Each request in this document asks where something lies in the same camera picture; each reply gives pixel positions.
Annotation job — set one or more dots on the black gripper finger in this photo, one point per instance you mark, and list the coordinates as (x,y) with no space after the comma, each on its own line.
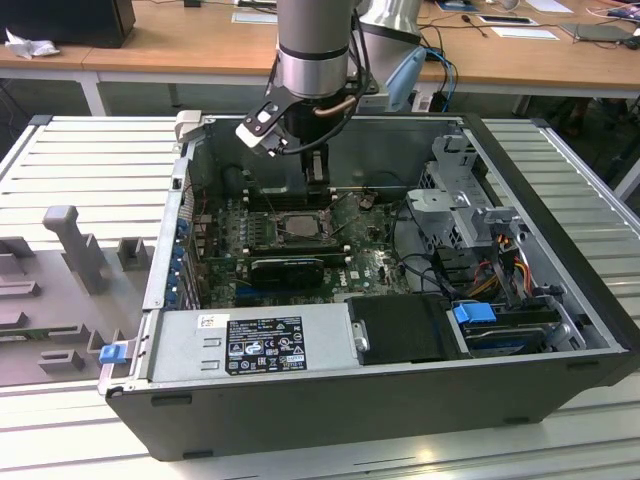
(307,175)
(325,175)

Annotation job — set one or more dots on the silver CPU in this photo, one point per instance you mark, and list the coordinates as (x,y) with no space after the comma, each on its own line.
(302,225)

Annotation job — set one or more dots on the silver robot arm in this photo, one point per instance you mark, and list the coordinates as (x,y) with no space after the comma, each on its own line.
(312,50)

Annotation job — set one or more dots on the black RAM slot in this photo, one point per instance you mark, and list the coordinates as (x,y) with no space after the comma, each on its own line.
(287,194)
(300,248)
(287,198)
(287,203)
(300,243)

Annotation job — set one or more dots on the CPU socket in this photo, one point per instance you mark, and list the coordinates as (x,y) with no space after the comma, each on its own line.
(280,230)

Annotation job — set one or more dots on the blue slot clip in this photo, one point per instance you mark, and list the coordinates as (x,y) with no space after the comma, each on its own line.
(175,274)
(179,248)
(182,226)
(173,296)

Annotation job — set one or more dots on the copper coloured bent tube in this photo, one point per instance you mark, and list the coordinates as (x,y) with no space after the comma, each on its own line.
(332,112)

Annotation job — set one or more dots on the coin cell battery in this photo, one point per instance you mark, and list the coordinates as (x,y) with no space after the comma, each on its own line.
(367,201)

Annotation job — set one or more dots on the green motherboard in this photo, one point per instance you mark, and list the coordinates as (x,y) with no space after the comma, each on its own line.
(360,260)

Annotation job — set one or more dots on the black graphics card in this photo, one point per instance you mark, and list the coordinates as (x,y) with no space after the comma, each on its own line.
(285,272)

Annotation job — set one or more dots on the silver metal drive cage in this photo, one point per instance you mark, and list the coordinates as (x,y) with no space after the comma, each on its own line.
(435,205)

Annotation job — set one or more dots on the blue bordered paper sheet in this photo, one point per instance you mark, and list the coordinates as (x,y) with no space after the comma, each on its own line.
(254,17)

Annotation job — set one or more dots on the white power adapter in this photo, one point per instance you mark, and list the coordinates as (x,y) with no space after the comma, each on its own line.
(422,102)

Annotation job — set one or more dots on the wooden desk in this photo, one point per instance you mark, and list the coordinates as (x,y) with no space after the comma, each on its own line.
(200,45)

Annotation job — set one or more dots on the black plastic shroud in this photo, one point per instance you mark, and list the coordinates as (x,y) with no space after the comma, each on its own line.
(400,330)

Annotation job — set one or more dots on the blue disk carrier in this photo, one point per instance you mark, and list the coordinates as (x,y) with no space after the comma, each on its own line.
(472,315)

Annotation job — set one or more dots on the grey power supply unit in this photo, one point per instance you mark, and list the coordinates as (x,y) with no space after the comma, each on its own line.
(190,350)

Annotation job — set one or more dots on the flat phone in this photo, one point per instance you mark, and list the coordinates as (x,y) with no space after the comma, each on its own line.
(507,20)

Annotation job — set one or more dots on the hard disk drive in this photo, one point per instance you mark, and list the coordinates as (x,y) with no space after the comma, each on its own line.
(500,340)

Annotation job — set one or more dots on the white paper sheet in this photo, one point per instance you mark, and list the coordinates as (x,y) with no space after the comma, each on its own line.
(525,33)

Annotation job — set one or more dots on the black open PC case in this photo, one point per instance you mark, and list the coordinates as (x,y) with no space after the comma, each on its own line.
(350,420)

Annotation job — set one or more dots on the black box on desk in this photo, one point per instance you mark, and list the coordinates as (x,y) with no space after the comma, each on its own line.
(65,22)

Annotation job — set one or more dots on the blue case latch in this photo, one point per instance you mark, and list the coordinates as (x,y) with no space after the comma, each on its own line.
(112,354)

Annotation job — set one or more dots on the grey parts rack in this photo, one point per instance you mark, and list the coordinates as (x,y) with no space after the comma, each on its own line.
(65,300)

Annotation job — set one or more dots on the crumpled white paper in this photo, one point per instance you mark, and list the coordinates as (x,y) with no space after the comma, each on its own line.
(30,47)

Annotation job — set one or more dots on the dark grey folder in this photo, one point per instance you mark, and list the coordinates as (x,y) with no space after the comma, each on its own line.
(600,32)

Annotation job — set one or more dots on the green RAM stick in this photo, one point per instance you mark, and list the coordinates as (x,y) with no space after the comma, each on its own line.
(25,335)

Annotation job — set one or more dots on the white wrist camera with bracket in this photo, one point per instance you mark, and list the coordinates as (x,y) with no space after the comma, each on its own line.
(255,137)

